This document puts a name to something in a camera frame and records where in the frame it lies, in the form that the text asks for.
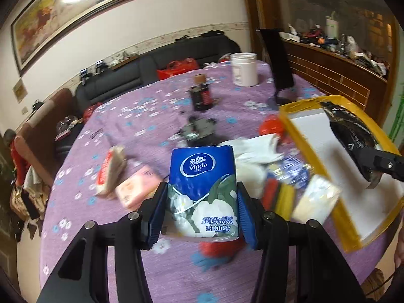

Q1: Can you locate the black leather sofa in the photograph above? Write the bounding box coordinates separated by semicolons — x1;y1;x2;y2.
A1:
76;33;240;111

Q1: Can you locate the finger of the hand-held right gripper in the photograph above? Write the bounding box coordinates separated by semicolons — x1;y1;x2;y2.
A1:
347;145;404;183

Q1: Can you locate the wooden counter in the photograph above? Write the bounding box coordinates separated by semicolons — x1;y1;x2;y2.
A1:
281;38;389;127

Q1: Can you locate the green plant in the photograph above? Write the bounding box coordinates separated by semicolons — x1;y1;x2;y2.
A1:
390;88;404;142

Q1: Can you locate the small wall plaque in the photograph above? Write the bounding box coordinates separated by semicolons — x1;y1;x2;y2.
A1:
13;79;27;103

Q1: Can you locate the yellow cardboard box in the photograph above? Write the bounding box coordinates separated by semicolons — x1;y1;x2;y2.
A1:
279;95;401;253

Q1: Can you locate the white plastic jar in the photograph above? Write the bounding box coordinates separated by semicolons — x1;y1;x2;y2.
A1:
230;52;259;87

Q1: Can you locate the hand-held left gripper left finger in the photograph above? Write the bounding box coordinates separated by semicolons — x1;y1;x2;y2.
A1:
36;181;169;303

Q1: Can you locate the cream tissue pack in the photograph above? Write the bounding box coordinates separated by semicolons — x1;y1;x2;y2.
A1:
292;175;343;224

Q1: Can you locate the electric motor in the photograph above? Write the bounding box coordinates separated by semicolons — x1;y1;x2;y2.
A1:
180;117;218;142

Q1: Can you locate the dark side table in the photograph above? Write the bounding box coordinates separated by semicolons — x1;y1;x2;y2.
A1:
55;115;84;152

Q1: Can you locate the purple floral tablecloth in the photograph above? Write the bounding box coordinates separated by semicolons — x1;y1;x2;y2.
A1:
39;60;395;303

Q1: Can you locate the blue tissue pack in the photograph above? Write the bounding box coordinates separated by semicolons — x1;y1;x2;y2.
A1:
161;145;240;242

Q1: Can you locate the pink tissue pack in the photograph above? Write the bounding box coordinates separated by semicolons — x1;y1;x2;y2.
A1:
115;164;161;210

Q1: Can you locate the red white tissue pack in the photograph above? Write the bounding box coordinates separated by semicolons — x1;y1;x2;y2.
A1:
95;145;127;196

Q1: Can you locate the black smartphone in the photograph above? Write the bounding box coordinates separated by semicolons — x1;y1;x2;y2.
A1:
256;28;295;90

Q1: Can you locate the brown armchair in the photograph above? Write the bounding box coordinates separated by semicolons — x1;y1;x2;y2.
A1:
14;88;79;187

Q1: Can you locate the red plastic bag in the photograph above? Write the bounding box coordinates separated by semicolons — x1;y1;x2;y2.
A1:
259;115;292;144

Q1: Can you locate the blue white plastic bag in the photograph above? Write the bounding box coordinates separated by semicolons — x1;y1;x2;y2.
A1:
268;155;311;193

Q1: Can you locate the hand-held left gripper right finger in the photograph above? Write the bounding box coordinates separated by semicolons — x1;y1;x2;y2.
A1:
237;181;359;303

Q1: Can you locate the black snack packet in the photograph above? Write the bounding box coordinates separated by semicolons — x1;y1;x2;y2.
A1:
319;101;384;190

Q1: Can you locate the red sponge pack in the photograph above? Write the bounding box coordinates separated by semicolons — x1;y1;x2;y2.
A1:
262;178;281;209

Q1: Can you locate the dark bottle red label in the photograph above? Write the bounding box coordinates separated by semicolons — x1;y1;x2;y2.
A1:
189;74;217;112

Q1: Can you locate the yellow green sponge pack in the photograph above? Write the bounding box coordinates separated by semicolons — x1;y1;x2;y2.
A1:
274;185;299;218

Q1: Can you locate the framed wall painting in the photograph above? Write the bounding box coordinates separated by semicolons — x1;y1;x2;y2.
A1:
11;0;139;76

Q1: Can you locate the white jug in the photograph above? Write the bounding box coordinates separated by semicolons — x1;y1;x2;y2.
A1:
325;11;340;40

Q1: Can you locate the phone stand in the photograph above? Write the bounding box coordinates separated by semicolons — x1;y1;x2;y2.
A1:
268;88;295;111

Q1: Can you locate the pile of counter clutter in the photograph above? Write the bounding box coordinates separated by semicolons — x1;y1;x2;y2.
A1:
284;22;389;76

